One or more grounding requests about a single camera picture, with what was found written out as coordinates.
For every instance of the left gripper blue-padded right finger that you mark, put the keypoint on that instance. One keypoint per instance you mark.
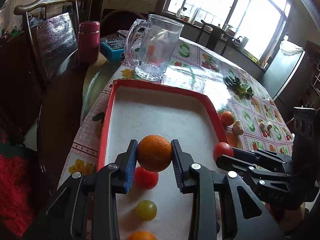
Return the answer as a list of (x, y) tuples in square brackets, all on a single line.
[(222, 203)]

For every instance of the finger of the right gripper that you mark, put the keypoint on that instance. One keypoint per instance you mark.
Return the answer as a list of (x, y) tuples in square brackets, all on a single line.
[(250, 172), (271, 161)]

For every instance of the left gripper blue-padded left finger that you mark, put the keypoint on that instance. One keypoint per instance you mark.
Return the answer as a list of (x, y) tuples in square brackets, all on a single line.
[(67, 214)]

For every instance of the small red tomato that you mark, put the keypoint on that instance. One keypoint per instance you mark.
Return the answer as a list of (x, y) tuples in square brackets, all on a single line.
[(222, 148)]

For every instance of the green round fruit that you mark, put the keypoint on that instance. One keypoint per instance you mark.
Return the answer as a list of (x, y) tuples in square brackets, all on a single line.
[(146, 210)]

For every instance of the large orange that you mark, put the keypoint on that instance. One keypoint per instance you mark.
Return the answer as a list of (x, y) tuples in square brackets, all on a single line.
[(142, 235)]

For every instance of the right hand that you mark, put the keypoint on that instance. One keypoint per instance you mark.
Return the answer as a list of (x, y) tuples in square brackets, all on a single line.
[(287, 219)]

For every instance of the floral fruit-print tablecloth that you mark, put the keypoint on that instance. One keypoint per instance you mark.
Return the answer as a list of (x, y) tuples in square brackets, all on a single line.
[(197, 69)]

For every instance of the green leafy vegetable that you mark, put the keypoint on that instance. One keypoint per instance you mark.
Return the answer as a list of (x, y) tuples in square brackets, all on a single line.
[(242, 90)]

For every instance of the red cloth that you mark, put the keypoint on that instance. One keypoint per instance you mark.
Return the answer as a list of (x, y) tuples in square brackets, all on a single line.
[(16, 211)]

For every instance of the silver refrigerator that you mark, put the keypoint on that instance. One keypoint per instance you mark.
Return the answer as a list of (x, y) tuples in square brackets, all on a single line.
[(287, 77)]

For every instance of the red-rimmed white tray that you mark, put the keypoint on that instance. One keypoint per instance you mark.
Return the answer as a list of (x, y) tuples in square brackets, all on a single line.
[(154, 115)]

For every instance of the dark wooden chair far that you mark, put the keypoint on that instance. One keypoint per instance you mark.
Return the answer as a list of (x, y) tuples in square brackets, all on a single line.
[(215, 37)]

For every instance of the clear glass beer mug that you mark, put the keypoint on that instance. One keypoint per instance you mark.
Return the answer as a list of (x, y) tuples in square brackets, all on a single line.
[(149, 45)]

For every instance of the teal box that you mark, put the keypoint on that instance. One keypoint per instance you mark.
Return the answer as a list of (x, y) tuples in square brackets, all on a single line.
[(113, 50)]

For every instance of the magenta thermos bottle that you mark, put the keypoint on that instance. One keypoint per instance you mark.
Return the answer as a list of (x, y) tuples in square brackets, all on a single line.
[(88, 42)]

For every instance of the wooden chair with dark back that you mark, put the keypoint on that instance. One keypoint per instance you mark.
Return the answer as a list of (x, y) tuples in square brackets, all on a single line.
[(54, 47)]

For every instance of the wooden wall shelf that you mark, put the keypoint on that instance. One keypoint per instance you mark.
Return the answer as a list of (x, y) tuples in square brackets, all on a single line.
[(310, 98)]

